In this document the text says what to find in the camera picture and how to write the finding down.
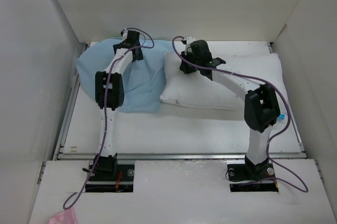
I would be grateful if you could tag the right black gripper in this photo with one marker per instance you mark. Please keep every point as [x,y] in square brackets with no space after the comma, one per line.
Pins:
[186,69]

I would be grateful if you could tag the pink plastic bag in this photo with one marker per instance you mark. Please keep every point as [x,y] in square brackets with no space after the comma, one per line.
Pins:
[64,217]

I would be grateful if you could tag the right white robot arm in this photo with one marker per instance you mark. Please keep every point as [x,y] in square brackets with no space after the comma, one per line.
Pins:
[261,107]

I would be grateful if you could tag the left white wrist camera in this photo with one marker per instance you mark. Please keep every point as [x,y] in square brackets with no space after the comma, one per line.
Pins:
[124,33]

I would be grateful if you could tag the light blue pillowcase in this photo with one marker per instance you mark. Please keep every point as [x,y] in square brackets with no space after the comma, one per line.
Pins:
[143,81]

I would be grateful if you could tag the blue pillow tag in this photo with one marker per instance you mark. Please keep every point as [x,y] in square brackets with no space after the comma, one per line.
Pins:
[281,117]

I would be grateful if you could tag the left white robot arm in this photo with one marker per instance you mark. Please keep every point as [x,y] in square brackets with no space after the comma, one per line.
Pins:
[109,96]

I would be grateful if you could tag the aluminium front rail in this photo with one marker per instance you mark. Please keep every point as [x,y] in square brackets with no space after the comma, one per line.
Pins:
[172,156]

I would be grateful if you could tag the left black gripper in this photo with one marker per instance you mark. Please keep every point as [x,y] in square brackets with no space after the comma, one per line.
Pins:
[139,57]

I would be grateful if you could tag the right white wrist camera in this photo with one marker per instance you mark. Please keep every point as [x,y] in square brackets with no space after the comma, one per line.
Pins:
[187,41]

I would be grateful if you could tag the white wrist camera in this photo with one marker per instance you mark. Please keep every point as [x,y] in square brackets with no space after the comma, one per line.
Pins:
[187,41]
[124,33]

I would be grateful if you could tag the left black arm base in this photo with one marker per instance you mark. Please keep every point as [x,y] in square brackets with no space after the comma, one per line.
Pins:
[106,174]

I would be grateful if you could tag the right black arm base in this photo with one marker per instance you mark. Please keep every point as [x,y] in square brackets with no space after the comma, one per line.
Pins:
[247,177]

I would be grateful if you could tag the white pillow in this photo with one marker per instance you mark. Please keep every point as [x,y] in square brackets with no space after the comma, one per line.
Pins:
[223,91]

